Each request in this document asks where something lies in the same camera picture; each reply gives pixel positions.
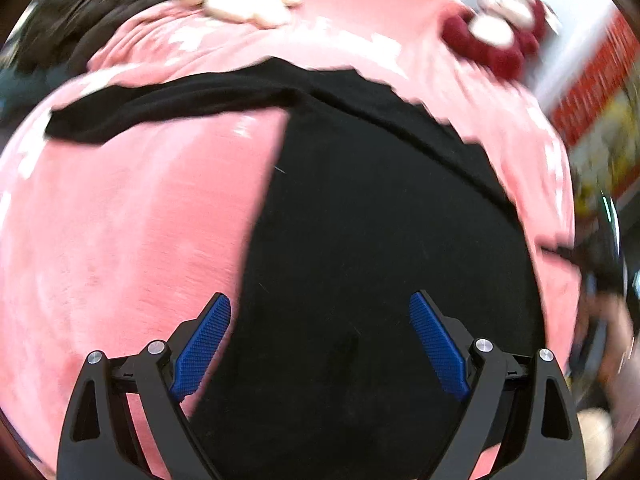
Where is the pink fleece blanket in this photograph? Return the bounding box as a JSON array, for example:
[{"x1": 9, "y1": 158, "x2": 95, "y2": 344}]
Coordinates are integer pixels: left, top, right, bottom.
[{"x1": 1, "y1": 0, "x2": 578, "y2": 463}]

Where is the black garment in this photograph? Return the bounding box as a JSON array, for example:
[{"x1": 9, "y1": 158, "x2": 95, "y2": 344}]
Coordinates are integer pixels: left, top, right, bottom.
[{"x1": 47, "y1": 58, "x2": 546, "y2": 479}]

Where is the dark red plush pillow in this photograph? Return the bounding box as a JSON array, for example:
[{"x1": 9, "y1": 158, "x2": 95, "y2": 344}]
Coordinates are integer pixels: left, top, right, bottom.
[{"x1": 440, "y1": 0, "x2": 558, "y2": 81}]

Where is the dark brown puffer jacket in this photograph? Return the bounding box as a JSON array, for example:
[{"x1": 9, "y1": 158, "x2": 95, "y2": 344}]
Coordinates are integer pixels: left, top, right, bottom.
[{"x1": 11, "y1": 0, "x2": 165, "y2": 77}]

